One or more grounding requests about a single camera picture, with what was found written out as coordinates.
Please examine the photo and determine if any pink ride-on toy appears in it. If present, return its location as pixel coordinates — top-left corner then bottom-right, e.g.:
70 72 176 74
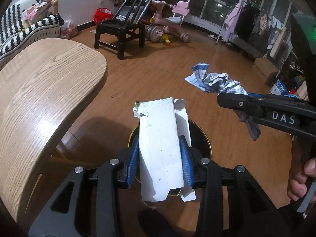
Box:
144 0 173 43

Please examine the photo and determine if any black garment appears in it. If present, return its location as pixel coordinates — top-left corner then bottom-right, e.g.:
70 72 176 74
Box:
237 5 260 42

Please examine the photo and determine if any lilac jacket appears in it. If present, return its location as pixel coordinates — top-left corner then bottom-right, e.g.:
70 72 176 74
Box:
223 1 245 42

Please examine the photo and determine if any metal clothes rack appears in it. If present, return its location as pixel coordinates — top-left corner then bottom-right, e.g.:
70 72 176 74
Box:
216 0 297 57

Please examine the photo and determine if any pile of toys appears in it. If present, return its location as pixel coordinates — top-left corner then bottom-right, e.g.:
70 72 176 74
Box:
288 62 309 97

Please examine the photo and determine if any blue white patterned bag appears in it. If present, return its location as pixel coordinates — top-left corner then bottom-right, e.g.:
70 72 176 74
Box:
270 79 289 95

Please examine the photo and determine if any translucent bag with red contents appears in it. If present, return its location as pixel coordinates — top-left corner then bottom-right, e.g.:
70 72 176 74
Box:
59 15 79 39

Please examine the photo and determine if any pink push tricycle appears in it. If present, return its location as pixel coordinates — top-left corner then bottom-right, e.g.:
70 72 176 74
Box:
165 0 201 43

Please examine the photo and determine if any metal framed window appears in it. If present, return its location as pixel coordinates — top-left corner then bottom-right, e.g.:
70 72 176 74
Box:
183 0 302 26

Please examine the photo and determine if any pink cartoon pillow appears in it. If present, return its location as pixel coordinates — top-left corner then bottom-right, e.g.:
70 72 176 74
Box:
22 0 56 21

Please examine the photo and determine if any pink child garment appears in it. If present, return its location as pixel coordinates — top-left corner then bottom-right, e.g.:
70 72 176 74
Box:
258 15 269 36

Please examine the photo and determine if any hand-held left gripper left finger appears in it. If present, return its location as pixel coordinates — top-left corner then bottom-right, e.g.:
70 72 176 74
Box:
28 135 140 237

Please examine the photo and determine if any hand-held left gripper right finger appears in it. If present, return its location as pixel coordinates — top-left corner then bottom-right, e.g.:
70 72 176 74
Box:
179 134 290 237

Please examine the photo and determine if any wooden armed sofa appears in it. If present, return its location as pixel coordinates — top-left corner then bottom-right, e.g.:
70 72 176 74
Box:
0 0 62 65

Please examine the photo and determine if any cardboard box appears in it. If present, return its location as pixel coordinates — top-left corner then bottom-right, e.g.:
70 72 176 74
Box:
253 58 279 79

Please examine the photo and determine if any black chair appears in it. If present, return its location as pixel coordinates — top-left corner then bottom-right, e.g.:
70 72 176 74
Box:
94 0 152 60

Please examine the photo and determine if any white garment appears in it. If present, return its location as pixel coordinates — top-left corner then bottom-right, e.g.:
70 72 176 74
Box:
269 30 282 57

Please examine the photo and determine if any black trash bin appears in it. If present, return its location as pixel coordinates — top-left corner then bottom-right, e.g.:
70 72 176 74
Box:
128 119 212 198

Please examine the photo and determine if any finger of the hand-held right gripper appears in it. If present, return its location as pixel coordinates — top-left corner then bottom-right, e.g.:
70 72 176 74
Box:
245 92 310 104
217 92 268 119

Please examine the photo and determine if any blue white paper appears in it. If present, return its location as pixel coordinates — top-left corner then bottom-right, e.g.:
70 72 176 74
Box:
185 63 261 141

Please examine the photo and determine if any person's right hand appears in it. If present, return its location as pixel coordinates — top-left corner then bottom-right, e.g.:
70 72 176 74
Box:
288 157 316 202

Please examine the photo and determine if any black white striped sofa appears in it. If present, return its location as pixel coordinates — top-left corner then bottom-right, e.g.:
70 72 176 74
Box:
0 0 62 63

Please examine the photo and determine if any white carton box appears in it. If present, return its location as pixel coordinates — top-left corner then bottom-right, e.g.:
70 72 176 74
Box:
133 97 197 203

